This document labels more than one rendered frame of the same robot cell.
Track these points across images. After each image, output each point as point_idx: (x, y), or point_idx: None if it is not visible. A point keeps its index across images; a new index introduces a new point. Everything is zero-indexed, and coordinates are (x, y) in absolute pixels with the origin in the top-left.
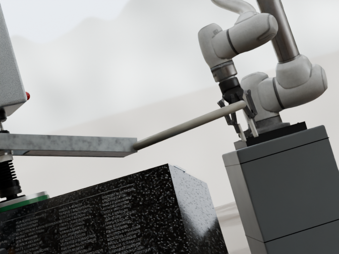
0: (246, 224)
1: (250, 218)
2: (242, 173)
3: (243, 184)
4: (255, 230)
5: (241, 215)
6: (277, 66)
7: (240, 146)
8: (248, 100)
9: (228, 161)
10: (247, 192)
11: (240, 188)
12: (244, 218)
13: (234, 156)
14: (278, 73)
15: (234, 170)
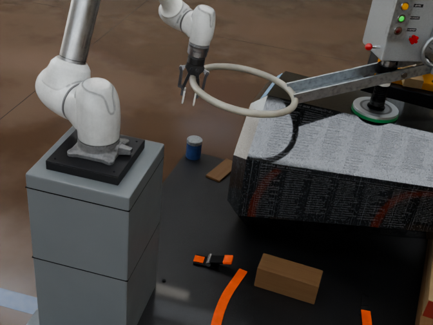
0: (138, 250)
1: (151, 220)
2: (162, 166)
3: (158, 182)
4: (153, 226)
5: (133, 252)
6: (87, 68)
7: (132, 163)
8: (182, 73)
9: (143, 184)
10: (162, 182)
11: (150, 198)
12: (138, 245)
13: (160, 156)
14: (90, 75)
15: (150, 182)
